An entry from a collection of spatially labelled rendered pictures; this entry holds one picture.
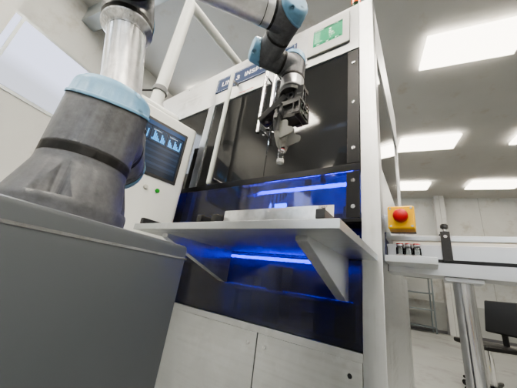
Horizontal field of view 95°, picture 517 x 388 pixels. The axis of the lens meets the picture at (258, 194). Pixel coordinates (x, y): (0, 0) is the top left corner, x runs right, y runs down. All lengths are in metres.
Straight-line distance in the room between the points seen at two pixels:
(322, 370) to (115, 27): 1.05
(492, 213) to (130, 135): 11.30
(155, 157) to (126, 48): 0.74
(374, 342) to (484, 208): 10.68
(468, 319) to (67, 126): 1.03
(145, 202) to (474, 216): 10.77
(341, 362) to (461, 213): 10.42
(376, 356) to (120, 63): 0.97
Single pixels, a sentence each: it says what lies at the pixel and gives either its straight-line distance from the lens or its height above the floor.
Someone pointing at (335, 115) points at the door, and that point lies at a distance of 1.12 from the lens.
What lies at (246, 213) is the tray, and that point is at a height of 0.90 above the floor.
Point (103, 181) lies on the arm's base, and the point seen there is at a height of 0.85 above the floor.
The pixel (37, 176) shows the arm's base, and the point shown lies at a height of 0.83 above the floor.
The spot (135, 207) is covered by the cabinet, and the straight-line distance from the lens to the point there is 1.27.
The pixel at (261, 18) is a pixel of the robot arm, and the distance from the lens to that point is 0.76.
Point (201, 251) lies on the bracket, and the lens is 0.96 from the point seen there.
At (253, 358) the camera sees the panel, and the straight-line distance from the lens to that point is 1.01.
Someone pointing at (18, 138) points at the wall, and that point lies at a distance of 4.41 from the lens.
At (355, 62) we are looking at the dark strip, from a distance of 1.28.
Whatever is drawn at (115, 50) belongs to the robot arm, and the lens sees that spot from 0.69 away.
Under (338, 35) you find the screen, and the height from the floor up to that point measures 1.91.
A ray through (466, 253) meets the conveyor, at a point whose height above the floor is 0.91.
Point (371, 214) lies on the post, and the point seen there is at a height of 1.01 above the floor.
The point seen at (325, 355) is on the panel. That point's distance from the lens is 0.89.
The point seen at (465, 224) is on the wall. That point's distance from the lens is 11.03.
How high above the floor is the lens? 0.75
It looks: 20 degrees up
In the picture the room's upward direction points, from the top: 8 degrees clockwise
